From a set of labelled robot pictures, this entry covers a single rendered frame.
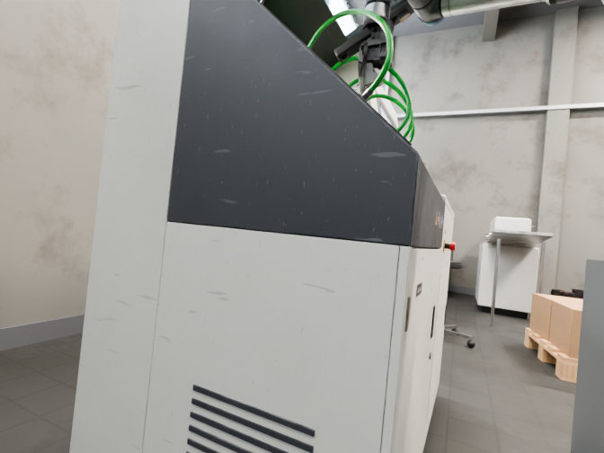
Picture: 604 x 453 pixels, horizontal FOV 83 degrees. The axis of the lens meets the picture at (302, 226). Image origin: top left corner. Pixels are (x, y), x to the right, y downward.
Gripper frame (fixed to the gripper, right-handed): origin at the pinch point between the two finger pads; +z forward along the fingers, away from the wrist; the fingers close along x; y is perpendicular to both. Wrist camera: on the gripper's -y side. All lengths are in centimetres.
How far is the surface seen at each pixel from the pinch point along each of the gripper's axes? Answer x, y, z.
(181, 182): -35, -31, 33
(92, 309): -35, -59, 70
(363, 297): -35, 16, 53
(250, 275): -35, -9, 52
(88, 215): 43, -192, 46
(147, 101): -35, -46, 12
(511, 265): 411, 81, 57
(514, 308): 411, 89, 111
